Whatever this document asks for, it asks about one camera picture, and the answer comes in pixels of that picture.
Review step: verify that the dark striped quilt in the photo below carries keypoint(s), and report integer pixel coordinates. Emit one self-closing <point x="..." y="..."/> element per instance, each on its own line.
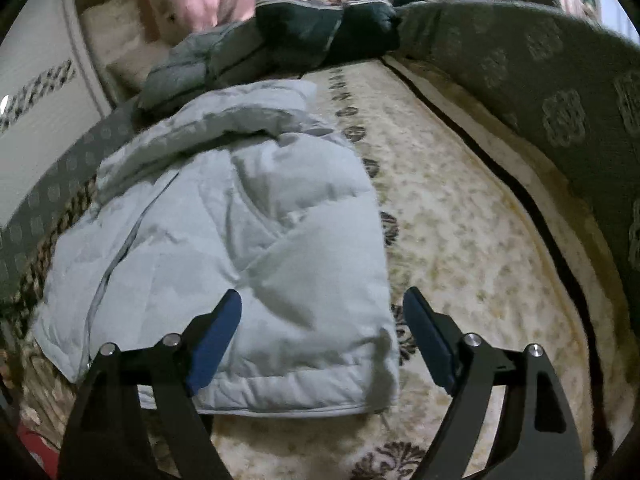
<point x="300" y="30"/>

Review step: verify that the grey patterned bed cover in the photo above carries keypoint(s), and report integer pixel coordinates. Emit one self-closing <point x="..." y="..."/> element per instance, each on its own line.
<point x="540" y="70"/>
<point x="45" y="195"/>

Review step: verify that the white patterned wardrobe door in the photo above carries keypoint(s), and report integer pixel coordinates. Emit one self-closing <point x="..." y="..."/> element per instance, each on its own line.
<point x="35" y="110"/>

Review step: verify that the pale pink pillow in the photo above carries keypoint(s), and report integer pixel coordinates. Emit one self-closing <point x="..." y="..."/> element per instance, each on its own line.
<point x="140" y="62"/>

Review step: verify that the light blue down jacket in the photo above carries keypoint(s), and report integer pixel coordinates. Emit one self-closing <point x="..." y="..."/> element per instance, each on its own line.
<point x="225" y="240"/>

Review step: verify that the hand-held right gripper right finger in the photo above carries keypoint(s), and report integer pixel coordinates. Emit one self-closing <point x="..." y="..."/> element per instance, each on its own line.
<point x="430" y="340"/>

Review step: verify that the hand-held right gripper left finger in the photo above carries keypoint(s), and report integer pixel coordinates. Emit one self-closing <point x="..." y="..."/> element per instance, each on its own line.
<point x="215" y="340"/>

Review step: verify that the white quilted cushion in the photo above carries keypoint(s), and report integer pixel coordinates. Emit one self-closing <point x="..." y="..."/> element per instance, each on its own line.
<point x="112" y="25"/>

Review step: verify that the brown flowered blanket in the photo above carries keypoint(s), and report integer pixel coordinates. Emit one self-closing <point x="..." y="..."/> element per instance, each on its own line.
<point x="30" y="280"/>

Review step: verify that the red cloth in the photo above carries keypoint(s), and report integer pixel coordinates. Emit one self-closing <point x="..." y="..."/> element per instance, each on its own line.
<point x="35" y="447"/>

